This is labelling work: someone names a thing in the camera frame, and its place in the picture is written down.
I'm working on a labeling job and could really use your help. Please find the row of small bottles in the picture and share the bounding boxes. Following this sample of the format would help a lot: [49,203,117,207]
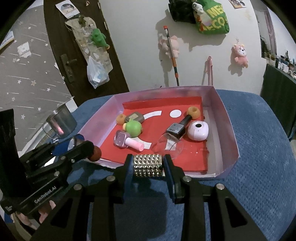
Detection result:
[261,50,296,78]

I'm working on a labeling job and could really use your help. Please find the green and yellow turtle toy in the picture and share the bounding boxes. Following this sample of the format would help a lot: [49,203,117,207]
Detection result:
[122,120,144,138]

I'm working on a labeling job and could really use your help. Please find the pink nail polish bottle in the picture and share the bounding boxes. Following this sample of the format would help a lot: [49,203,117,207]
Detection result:
[113,130,144,151]

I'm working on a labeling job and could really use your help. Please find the pink cardboard box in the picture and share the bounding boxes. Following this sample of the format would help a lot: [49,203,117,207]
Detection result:
[77,86,240,180]

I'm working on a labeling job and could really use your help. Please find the pink elephant plush toy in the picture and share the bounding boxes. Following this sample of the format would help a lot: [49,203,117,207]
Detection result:
[158,35,181,58]

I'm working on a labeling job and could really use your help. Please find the pink bear plush toy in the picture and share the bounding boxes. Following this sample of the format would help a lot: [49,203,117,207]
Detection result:
[232,44,249,68]

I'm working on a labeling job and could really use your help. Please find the green plush toy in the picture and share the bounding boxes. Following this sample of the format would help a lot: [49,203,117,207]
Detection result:
[91,28,110,49]

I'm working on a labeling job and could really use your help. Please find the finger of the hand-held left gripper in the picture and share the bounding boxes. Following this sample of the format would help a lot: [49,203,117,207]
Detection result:
[50,135,85,158]
[55,140,95,176]

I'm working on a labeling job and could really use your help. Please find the wall photo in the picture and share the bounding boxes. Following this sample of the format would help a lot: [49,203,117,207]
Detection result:
[229,0,248,8]

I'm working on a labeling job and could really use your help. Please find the silver studded cylinder cap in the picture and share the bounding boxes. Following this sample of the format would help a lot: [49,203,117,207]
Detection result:
[134,153,164,178]

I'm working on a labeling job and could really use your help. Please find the dark brown door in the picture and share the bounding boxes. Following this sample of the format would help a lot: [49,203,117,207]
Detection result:
[43,0,130,107]

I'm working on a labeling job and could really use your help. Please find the wall mirror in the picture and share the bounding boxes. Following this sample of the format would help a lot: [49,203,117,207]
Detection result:
[255,9,278,61]

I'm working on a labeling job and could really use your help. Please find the metal cup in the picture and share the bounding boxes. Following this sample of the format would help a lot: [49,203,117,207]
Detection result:
[42,103,77,139]

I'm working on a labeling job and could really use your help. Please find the door photo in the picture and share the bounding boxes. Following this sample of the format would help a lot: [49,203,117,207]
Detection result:
[55,0,80,18]

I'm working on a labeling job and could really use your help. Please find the red printed paper liner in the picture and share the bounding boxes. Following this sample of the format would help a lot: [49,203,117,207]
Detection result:
[96,96,210,173]

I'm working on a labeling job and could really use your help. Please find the black upright object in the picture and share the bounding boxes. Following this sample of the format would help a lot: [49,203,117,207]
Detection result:
[0,108,19,197]

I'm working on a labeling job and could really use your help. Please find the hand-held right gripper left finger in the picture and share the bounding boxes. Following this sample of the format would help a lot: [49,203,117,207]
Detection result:
[30,153,135,241]

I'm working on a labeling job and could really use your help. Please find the orange handled brush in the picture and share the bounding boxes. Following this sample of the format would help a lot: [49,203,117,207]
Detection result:
[163,25,180,87]

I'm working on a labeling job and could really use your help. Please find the black bag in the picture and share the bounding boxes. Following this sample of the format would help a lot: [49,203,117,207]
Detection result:
[168,0,197,24]

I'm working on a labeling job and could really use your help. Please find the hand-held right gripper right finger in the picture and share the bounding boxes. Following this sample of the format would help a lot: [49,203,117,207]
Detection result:
[163,154,269,241]

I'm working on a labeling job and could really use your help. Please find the hanging fabric organiser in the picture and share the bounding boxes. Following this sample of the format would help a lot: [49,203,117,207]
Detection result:
[65,15,114,72]

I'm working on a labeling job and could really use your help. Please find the brown-capped glass bottle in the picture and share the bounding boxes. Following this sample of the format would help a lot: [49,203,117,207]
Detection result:
[68,137,102,163]

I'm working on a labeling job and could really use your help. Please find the small white plush toy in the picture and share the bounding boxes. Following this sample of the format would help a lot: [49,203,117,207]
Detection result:
[192,2,204,15]

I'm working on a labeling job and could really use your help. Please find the green printed bag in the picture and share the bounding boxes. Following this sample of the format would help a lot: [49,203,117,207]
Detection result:
[194,0,230,35]

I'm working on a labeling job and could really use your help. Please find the door handle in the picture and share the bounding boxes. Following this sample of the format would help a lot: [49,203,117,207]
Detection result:
[60,54,78,83]

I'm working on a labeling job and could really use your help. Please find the small yellow rubber ring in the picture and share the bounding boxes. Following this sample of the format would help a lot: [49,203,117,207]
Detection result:
[187,106,200,119]

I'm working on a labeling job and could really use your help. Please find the brown eye shadow compact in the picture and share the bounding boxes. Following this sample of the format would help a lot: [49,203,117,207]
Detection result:
[124,112,145,124]

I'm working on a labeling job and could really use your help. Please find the clear glass bottle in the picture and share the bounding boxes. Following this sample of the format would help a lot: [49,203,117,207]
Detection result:
[151,132,184,160]

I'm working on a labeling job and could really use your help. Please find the dark green table cloth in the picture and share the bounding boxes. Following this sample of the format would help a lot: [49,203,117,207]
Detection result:
[260,64,296,139]

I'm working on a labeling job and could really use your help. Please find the dark nail polish bottle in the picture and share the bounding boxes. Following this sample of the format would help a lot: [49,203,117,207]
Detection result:
[165,114,193,139]

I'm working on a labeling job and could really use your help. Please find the clear plastic bag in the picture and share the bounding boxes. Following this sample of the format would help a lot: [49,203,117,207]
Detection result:
[87,56,110,89]

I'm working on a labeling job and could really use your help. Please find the blue textured mat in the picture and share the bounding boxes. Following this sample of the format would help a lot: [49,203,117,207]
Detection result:
[17,89,296,241]

